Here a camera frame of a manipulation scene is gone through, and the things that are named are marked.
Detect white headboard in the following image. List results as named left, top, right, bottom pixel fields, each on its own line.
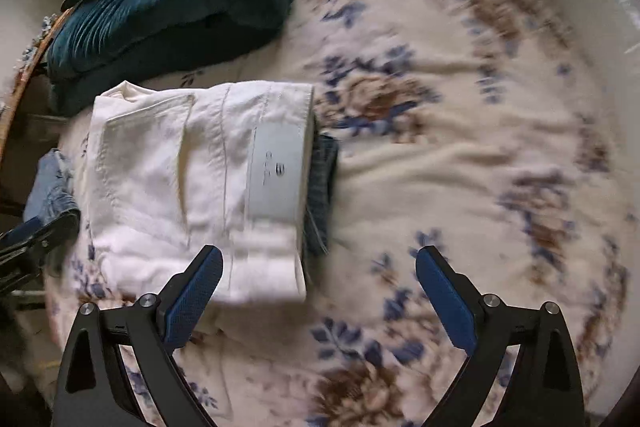
left=527, top=0, right=640, bottom=168

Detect teal quilt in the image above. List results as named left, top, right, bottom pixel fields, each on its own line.
left=47, top=0, right=336, bottom=118

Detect white pants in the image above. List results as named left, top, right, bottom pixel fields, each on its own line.
left=85, top=79, right=317, bottom=305

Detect wooden table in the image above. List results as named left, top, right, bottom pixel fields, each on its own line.
left=0, top=4, right=76, bottom=158

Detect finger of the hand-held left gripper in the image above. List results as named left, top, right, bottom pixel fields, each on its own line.
left=0, top=217, right=51, bottom=250
left=0, top=211, right=82, bottom=293

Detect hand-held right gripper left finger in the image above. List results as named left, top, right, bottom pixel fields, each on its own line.
left=50, top=244, right=224, bottom=427

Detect folded dark blue jeans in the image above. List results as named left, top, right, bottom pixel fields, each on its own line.
left=300, top=134, right=341, bottom=258

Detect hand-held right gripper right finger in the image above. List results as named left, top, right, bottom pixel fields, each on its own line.
left=415, top=244, right=587, bottom=427

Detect folded light blue jeans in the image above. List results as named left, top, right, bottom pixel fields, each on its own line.
left=22, top=148, right=82, bottom=225

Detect floral blanket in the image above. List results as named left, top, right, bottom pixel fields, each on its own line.
left=45, top=0, right=633, bottom=427

